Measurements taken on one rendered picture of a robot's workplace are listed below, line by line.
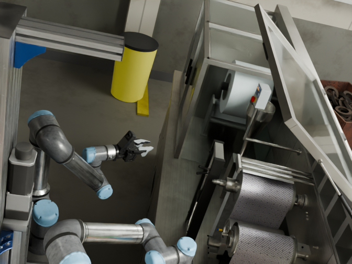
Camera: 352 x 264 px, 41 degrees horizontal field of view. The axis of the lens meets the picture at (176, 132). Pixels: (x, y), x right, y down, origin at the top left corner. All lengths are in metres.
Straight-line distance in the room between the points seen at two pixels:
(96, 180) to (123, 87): 2.96
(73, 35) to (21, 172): 0.55
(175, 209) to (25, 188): 1.05
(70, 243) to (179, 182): 1.33
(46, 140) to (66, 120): 2.71
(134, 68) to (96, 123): 0.71
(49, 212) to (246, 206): 0.89
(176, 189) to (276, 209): 0.75
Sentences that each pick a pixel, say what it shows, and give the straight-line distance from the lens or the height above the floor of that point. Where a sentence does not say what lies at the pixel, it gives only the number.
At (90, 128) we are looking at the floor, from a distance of 4.66.
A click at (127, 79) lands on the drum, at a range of 5.03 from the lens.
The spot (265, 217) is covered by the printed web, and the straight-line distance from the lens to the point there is 2.23.
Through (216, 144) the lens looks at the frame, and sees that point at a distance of 2.22.
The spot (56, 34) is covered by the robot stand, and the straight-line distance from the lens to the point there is 1.46.
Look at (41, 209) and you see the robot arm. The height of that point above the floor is 1.05.
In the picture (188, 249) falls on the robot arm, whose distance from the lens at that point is 1.83.
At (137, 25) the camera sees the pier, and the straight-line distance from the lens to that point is 5.22.
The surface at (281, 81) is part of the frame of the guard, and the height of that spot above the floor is 1.98.
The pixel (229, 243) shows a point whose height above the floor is 1.26.
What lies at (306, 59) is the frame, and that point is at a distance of 2.94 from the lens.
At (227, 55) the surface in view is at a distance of 2.79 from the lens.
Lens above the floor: 2.63
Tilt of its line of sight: 32 degrees down
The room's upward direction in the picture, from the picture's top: 17 degrees clockwise
